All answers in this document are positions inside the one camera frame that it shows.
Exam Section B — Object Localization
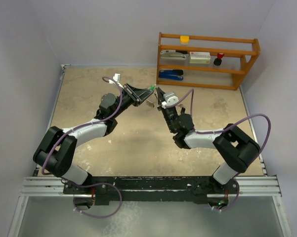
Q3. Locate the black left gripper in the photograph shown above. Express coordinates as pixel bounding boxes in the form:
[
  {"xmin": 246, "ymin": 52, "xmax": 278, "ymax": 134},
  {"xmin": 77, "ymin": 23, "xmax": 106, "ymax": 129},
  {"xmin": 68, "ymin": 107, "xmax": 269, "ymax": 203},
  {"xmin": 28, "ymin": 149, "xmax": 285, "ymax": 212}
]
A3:
[{"xmin": 111, "ymin": 84, "xmax": 153, "ymax": 119}]

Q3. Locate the silver keyring with clips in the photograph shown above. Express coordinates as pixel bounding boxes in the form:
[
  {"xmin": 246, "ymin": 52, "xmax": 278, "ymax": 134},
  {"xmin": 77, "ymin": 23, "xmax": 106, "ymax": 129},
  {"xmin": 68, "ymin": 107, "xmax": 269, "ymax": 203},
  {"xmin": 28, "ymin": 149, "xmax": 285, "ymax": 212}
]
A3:
[{"xmin": 145, "ymin": 86, "xmax": 158, "ymax": 108}]

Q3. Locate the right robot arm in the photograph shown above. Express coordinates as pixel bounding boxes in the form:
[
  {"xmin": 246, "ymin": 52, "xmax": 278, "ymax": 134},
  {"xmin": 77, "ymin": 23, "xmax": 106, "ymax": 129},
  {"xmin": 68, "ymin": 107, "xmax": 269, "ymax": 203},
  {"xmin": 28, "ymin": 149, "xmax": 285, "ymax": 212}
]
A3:
[{"xmin": 156, "ymin": 87, "xmax": 260, "ymax": 193}]

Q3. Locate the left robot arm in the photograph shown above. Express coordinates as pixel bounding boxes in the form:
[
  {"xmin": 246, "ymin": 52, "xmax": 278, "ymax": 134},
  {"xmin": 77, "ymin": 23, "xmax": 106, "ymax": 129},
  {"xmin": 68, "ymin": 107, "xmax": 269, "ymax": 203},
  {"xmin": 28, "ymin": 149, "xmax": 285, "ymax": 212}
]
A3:
[{"xmin": 33, "ymin": 83, "xmax": 154, "ymax": 194}]

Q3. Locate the blue stapler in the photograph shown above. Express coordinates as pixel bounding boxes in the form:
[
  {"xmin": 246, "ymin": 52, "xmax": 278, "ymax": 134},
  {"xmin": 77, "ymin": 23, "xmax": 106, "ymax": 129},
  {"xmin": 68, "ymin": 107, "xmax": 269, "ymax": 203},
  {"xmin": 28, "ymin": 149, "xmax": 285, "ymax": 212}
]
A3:
[{"xmin": 158, "ymin": 70, "xmax": 184, "ymax": 81}]

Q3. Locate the key with black fob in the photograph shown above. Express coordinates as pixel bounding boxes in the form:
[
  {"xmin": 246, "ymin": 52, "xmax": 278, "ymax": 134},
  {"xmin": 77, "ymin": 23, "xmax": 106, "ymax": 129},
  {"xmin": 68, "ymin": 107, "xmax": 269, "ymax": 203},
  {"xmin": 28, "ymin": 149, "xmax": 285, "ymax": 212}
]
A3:
[{"xmin": 177, "ymin": 104, "xmax": 186, "ymax": 114}]

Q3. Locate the grey stapler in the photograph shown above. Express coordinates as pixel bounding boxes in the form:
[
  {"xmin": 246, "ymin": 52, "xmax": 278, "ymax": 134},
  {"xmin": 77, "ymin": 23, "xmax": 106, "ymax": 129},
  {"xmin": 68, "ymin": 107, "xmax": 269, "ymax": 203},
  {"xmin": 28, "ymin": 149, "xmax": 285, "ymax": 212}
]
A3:
[{"xmin": 160, "ymin": 49, "xmax": 188, "ymax": 62}]

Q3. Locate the white green staples box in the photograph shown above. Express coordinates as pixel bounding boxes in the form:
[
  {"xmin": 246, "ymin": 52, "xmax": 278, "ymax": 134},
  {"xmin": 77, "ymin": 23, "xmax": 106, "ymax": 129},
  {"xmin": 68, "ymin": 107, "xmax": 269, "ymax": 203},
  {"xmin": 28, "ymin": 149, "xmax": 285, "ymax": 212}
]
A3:
[{"xmin": 189, "ymin": 52, "xmax": 211, "ymax": 64}]

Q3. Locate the yellow small box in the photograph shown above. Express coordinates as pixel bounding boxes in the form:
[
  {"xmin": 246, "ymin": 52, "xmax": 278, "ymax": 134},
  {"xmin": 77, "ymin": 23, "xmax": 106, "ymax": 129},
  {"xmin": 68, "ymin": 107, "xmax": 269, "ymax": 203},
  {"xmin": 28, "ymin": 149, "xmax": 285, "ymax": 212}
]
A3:
[{"xmin": 179, "ymin": 36, "xmax": 190, "ymax": 45}]

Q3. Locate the wooden shelf rack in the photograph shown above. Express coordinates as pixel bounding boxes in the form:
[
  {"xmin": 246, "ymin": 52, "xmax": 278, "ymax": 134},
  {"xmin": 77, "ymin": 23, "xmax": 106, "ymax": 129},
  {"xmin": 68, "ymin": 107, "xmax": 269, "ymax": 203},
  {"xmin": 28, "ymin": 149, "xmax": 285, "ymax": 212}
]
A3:
[{"xmin": 156, "ymin": 33, "xmax": 261, "ymax": 90}]

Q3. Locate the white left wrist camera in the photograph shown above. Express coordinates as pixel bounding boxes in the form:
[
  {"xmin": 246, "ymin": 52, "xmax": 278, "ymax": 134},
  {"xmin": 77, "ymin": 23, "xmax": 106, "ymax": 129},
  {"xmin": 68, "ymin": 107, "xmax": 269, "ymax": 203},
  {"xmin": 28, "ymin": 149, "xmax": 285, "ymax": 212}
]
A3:
[{"xmin": 113, "ymin": 73, "xmax": 121, "ymax": 82}]

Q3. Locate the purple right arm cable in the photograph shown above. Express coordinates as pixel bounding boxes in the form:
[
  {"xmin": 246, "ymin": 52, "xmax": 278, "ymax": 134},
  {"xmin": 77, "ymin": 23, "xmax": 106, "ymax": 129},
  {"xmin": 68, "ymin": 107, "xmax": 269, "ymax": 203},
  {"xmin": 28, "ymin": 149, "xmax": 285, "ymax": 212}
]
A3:
[{"xmin": 165, "ymin": 88, "xmax": 272, "ymax": 213}]

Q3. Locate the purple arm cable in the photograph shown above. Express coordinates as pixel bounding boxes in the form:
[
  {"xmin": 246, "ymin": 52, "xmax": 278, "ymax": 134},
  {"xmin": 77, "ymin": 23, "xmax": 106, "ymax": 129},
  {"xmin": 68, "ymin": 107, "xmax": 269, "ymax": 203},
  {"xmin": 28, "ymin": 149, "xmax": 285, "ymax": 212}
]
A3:
[
  {"xmin": 165, "ymin": 88, "xmax": 272, "ymax": 213},
  {"xmin": 41, "ymin": 76, "xmax": 124, "ymax": 218}
]

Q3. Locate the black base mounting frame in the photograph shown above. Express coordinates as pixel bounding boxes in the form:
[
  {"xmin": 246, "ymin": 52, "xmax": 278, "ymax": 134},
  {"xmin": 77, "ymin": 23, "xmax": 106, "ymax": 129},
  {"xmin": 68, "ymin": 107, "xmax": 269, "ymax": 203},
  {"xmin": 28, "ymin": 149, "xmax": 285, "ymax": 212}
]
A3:
[{"xmin": 63, "ymin": 176, "xmax": 239, "ymax": 206}]

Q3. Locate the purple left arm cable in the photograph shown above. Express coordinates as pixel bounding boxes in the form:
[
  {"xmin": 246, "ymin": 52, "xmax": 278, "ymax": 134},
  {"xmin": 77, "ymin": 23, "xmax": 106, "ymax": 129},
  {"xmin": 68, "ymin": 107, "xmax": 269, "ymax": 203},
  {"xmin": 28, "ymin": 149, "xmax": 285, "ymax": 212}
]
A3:
[{"xmin": 41, "ymin": 76, "xmax": 124, "ymax": 218}]

